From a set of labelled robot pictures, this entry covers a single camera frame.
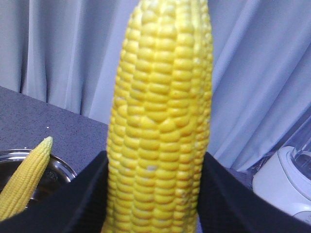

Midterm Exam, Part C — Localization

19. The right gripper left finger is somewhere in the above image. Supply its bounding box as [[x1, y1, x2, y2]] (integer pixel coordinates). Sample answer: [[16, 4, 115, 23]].
[[0, 151, 108, 233]]

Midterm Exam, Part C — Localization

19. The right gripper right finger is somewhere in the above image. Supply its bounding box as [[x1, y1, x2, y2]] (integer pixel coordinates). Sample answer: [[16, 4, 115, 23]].
[[198, 153, 311, 233]]

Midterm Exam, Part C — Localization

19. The bright yellow corn cob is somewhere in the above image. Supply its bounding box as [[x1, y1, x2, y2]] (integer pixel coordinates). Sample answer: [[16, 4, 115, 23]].
[[0, 136, 53, 221]]

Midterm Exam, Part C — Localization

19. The grey-green electric cooking pot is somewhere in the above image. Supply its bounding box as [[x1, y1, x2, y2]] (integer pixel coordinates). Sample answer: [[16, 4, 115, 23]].
[[0, 149, 76, 208]]

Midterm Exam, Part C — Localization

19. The white blender base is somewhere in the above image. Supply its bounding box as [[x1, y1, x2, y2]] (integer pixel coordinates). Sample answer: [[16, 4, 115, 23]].
[[252, 146, 311, 224]]

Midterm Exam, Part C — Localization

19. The clear blender jar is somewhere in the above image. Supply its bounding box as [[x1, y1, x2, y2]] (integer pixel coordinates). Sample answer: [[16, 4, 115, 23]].
[[284, 117, 311, 180]]

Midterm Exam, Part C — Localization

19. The grey pleated curtain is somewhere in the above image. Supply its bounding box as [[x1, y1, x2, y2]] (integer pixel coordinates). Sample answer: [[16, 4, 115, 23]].
[[0, 0, 311, 171]]

